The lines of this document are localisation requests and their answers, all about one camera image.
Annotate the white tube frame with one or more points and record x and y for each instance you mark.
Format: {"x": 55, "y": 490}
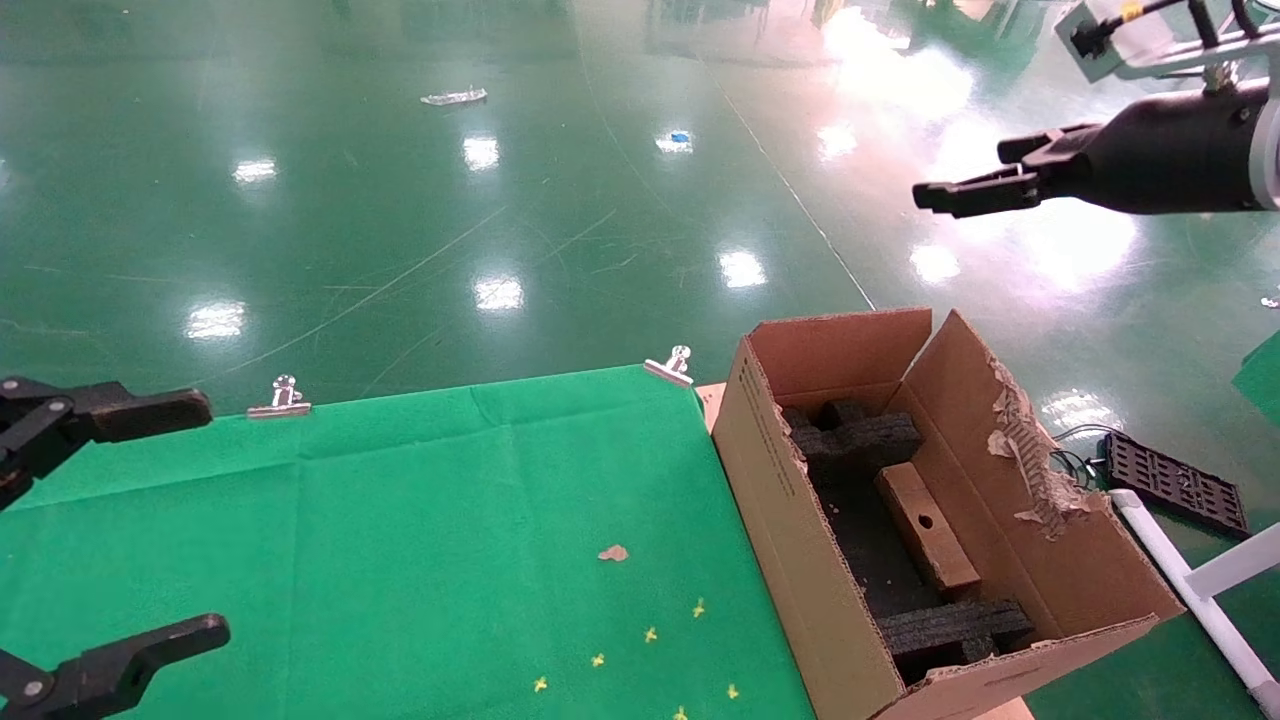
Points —
{"x": 1230, "y": 572}

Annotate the green table cloth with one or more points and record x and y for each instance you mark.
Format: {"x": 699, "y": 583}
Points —
{"x": 350, "y": 520}

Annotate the black plastic grid tray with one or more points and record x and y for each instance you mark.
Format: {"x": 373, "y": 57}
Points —
{"x": 1180, "y": 485}

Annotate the silver binder clip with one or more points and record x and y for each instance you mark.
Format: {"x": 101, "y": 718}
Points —
{"x": 672, "y": 372}
{"x": 285, "y": 405}

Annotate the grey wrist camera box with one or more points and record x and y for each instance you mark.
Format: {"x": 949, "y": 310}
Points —
{"x": 1120, "y": 45}

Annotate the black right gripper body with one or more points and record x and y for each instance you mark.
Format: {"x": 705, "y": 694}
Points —
{"x": 1170, "y": 155}

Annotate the black foam insert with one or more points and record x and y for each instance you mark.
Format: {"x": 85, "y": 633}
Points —
{"x": 860, "y": 440}

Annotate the small brown cardboard box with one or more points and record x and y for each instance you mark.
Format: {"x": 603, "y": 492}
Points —
{"x": 930, "y": 540}

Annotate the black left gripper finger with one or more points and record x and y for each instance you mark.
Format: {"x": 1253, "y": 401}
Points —
{"x": 110, "y": 672}
{"x": 130, "y": 412}

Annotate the grey metal camera bracket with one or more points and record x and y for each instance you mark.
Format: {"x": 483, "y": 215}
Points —
{"x": 1200, "y": 58}

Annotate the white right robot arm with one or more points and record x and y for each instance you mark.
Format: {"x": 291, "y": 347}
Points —
{"x": 1268, "y": 150}

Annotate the large open cardboard carton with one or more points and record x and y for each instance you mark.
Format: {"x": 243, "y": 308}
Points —
{"x": 790, "y": 540}

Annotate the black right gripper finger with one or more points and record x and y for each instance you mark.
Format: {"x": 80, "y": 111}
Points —
{"x": 1050, "y": 145}
{"x": 980, "y": 192}

